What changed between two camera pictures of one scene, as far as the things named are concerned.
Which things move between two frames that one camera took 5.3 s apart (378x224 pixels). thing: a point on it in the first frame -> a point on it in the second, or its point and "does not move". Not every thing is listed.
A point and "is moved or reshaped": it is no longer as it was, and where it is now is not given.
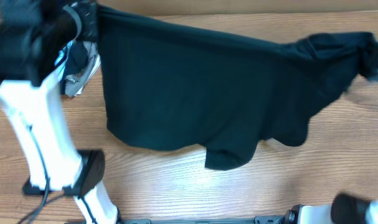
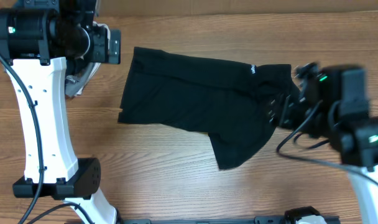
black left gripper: x=89 y=15 -> x=100 y=38
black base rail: x=264 y=219 does not move
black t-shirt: x=171 y=84 is moved or reshaped
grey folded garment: x=74 y=83 does not move
